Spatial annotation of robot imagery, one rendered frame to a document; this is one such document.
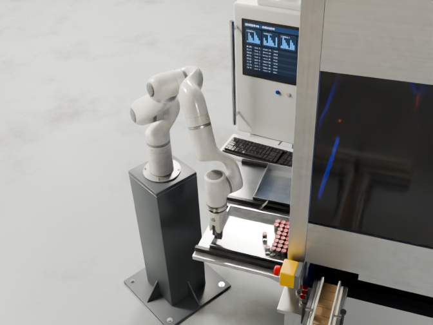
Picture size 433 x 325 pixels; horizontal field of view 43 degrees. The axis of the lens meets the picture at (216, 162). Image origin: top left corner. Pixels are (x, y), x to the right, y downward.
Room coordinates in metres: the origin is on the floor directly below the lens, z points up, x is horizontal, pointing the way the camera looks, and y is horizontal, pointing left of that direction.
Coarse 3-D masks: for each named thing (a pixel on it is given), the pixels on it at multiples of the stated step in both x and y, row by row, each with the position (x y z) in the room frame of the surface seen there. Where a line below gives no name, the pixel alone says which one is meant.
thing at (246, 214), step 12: (228, 216) 1.79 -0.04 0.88; (240, 216) 1.79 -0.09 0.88; (252, 216) 1.78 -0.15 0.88; (264, 216) 1.77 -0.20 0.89; (276, 216) 1.75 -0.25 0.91; (228, 228) 1.72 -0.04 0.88; (240, 228) 1.71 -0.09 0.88; (252, 228) 1.71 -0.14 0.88; (264, 228) 1.70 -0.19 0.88; (216, 240) 1.65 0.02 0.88; (228, 240) 1.65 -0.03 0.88; (240, 240) 1.64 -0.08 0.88; (252, 240) 1.64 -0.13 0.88; (240, 252) 1.54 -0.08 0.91; (252, 252) 1.57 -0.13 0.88; (264, 252) 1.56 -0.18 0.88
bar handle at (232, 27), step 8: (232, 24) 2.52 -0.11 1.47; (232, 32) 2.52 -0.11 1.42; (232, 40) 2.52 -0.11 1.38; (232, 48) 2.52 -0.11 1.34; (232, 56) 2.52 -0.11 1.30; (232, 64) 2.52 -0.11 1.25; (232, 72) 2.52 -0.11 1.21; (232, 80) 2.52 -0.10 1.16; (232, 88) 2.53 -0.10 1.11; (232, 96) 2.53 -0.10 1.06; (232, 104) 2.53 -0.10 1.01; (232, 112) 2.53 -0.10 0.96; (232, 120) 2.53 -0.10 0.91
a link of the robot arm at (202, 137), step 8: (192, 128) 1.71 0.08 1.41; (200, 128) 1.70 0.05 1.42; (208, 128) 1.71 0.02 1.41; (192, 136) 1.70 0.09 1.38; (200, 136) 1.69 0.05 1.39; (208, 136) 1.69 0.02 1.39; (200, 144) 1.68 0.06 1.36; (208, 144) 1.68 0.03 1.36; (200, 152) 1.67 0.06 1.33; (208, 152) 1.66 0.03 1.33; (216, 152) 1.68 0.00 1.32; (224, 152) 1.70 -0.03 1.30; (200, 160) 1.67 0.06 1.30; (208, 160) 1.66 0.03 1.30; (216, 160) 1.67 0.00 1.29; (224, 160) 1.68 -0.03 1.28; (232, 160) 1.68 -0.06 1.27; (232, 168) 1.68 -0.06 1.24; (232, 176) 1.67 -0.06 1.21; (240, 176) 1.67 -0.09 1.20; (232, 184) 1.64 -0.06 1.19; (240, 184) 1.65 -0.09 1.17; (232, 192) 1.64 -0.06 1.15
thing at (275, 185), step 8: (272, 168) 2.11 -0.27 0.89; (280, 168) 2.09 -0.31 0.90; (288, 168) 2.08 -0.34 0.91; (264, 176) 2.04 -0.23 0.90; (272, 176) 2.06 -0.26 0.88; (280, 176) 2.05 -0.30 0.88; (288, 176) 2.05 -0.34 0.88; (264, 184) 2.00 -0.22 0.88; (272, 184) 2.00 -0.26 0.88; (280, 184) 1.99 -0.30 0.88; (288, 184) 1.99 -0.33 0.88; (256, 192) 1.92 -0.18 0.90; (264, 192) 1.94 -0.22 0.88; (272, 192) 1.94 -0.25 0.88; (280, 192) 1.94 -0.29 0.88; (288, 192) 1.93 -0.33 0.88; (256, 200) 1.87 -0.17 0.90; (264, 200) 1.86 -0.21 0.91; (272, 200) 1.85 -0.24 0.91; (280, 200) 1.88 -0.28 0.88; (288, 200) 1.88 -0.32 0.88
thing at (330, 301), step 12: (312, 288) 1.32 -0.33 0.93; (324, 288) 1.32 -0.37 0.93; (336, 288) 1.32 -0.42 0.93; (312, 300) 1.27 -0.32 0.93; (324, 300) 1.27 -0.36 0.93; (336, 300) 1.23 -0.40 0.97; (312, 312) 1.19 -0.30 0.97; (324, 312) 1.22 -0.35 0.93; (336, 312) 1.21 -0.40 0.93; (312, 324) 1.17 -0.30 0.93; (324, 324) 1.16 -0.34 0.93; (336, 324) 1.16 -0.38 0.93
